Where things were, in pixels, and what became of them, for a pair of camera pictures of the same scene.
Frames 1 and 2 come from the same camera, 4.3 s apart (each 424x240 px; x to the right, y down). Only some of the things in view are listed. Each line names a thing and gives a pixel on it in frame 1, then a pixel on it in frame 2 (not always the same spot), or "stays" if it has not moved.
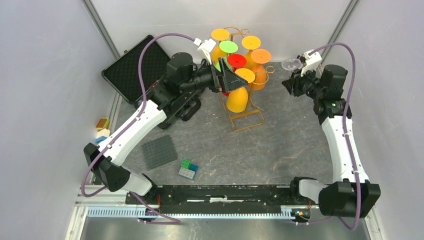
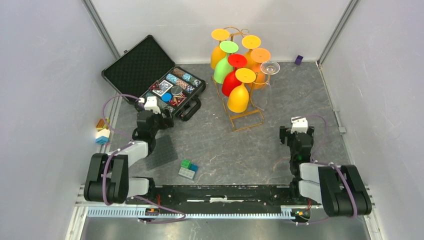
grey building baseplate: [159, 151] stays
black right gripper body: [308, 85] → [290, 140]
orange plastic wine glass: [259, 57] stays
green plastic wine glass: [227, 47] stays
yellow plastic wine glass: [237, 100] stays
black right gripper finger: [290, 85] → [283, 133]
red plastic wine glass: [235, 60] stays
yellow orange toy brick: [103, 123] stays
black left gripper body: [203, 78] → [158, 121]
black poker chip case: [123, 72] stays
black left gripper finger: [230, 80] → [168, 121]
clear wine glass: [291, 64] → [268, 68]
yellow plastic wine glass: [219, 34] stays
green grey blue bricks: [187, 169] stays
